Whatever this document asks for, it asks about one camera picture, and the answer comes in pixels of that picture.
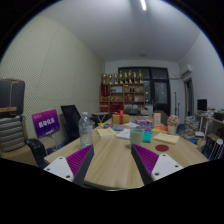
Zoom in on pale yellow envelope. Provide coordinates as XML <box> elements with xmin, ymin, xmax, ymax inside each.
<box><xmin>152</xmin><ymin>132</ymin><xmax>180</xmax><ymax>145</ymax></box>

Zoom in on wooden shelf unit with trophies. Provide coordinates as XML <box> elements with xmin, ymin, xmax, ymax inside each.
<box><xmin>99</xmin><ymin>70</ymin><xmax>146</xmax><ymax>114</ymax></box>

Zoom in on clear plastic water bottle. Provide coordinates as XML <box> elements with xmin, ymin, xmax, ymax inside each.
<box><xmin>78</xmin><ymin>111</ymin><xmax>94</xmax><ymax>149</ymax></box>

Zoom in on teal notebook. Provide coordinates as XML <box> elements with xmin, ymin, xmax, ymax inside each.
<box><xmin>142</xmin><ymin>130</ymin><xmax>154</xmax><ymax>144</ymax></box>

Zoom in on yellow gift box red ribbon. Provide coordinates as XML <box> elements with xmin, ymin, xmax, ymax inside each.
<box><xmin>111</xmin><ymin>110</ymin><xmax>131</xmax><ymax>126</ymax></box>

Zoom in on pink flowers in white pot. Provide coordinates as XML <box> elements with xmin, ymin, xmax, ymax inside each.
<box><xmin>166</xmin><ymin>114</ymin><xmax>181</xmax><ymax>135</ymax></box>

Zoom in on pale yellow notebook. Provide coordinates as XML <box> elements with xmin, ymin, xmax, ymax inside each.
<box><xmin>96</xmin><ymin>127</ymin><xmax>118</xmax><ymax>139</ymax></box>

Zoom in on stack of books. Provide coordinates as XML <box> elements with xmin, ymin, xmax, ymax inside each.
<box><xmin>184</xmin><ymin>115</ymin><xmax>200</xmax><ymax>134</ymax></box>

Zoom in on purple sign board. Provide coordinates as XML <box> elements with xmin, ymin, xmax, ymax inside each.
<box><xmin>31</xmin><ymin>108</ymin><xmax>61</xmax><ymax>139</ymax></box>

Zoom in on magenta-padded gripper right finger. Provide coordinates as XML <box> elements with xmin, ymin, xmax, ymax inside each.
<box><xmin>130</xmin><ymin>143</ymin><xmax>184</xmax><ymax>186</ymax></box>

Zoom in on silver ribbed suitcase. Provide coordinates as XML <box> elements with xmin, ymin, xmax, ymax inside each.
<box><xmin>0</xmin><ymin>114</ymin><xmax>27</xmax><ymax>153</ymax></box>

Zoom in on orange standing card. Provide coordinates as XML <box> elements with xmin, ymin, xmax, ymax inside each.
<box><xmin>152</xmin><ymin>112</ymin><xmax>162</xmax><ymax>127</ymax></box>

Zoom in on black tripod stand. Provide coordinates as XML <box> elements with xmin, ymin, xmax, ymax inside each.
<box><xmin>172</xmin><ymin>91</ymin><xmax>181</xmax><ymax>117</ymax></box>

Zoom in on orange book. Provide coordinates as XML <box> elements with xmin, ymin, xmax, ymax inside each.
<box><xmin>151</xmin><ymin>125</ymin><xmax>169</xmax><ymax>133</ymax></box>

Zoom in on white paper booklet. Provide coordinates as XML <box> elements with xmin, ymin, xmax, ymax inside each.
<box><xmin>115</xmin><ymin>128</ymin><xmax>132</xmax><ymax>140</ymax></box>

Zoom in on black suitcase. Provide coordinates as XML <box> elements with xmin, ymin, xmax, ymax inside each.
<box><xmin>0</xmin><ymin>78</ymin><xmax>26</xmax><ymax>118</ymax></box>

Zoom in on white stool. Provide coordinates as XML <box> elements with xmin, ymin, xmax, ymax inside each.
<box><xmin>208</xmin><ymin>137</ymin><xmax>224</xmax><ymax>161</ymax></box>

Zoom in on flat round red coaster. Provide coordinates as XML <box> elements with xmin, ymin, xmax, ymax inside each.
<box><xmin>154</xmin><ymin>143</ymin><xmax>170</xmax><ymax>153</ymax></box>

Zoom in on white wall air conditioner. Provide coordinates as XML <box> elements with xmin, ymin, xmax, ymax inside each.
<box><xmin>179</xmin><ymin>64</ymin><xmax>194</xmax><ymax>78</ymax></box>

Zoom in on black computer monitor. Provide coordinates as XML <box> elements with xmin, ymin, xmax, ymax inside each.
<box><xmin>196</xmin><ymin>98</ymin><xmax>208</xmax><ymax>112</ymax></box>

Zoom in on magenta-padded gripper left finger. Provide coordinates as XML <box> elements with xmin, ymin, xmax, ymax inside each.
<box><xmin>43</xmin><ymin>144</ymin><xmax>95</xmax><ymax>187</ymax></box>

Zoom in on wooden side desk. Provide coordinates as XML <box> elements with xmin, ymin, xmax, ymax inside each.
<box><xmin>196</xmin><ymin>111</ymin><xmax>224</xmax><ymax>138</ymax></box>

